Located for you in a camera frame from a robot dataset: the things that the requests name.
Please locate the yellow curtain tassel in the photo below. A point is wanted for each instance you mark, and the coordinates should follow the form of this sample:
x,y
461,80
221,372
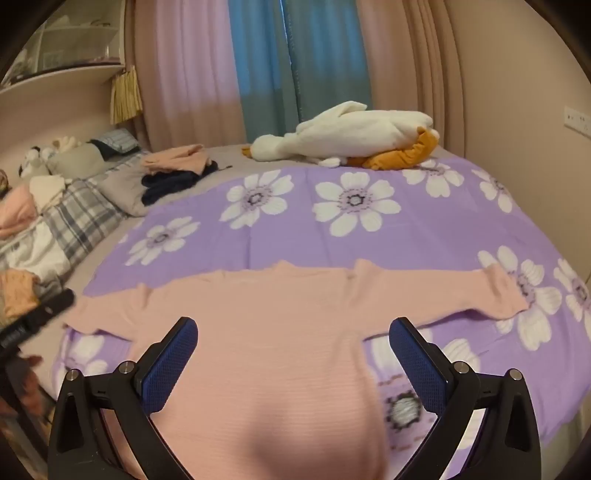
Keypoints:
x,y
125,102

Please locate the blue sheer curtain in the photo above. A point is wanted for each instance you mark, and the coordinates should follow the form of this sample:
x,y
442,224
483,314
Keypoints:
x,y
296,59

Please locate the plaid grey blanket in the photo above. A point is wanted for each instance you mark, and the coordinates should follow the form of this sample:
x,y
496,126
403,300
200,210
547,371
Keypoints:
x,y
84,217

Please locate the pink curtain left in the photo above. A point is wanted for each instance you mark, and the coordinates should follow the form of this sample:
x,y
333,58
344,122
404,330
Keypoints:
x,y
186,70

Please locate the pink folded clothes pile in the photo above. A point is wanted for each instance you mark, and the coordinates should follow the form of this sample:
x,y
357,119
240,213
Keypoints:
x,y
192,158

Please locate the white goose plush toy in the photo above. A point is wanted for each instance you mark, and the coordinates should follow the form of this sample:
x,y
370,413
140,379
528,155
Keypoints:
x,y
350,134

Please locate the white wall socket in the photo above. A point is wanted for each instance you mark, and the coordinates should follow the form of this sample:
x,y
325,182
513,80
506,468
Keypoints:
x,y
577,121

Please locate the purple floral bed sheet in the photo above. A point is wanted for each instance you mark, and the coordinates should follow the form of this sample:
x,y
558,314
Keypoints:
x,y
445,215

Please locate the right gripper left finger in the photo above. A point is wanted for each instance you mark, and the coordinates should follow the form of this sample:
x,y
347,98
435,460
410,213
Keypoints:
x,y
81,446

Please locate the dark navy clothes pile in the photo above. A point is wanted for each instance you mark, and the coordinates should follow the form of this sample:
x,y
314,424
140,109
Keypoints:
x,y
161,184

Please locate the pink curtain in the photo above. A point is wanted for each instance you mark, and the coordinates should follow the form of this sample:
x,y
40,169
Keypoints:
x,y
186,70
414,63

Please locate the pink striped knit sweater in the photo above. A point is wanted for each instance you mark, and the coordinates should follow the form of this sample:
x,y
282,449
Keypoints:
x,y
279,386

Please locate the small plush toys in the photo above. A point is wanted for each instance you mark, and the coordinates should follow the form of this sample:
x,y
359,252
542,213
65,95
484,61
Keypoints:
x,y
37,157

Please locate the grey pillow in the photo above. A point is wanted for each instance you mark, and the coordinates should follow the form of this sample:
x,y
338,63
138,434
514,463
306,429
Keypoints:
x,y
123,188

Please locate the white wall shelf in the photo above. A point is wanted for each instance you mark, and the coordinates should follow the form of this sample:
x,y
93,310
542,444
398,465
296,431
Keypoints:
x,y
79,34

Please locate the striped blue pillow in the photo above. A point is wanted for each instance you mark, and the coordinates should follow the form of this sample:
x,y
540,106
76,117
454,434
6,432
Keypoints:
x,y
115,142

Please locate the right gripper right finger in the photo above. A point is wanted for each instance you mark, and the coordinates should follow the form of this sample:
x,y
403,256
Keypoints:
x,y
507,444

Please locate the pink curtain right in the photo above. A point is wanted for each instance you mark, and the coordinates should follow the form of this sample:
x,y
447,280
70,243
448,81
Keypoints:
x,y
414,63

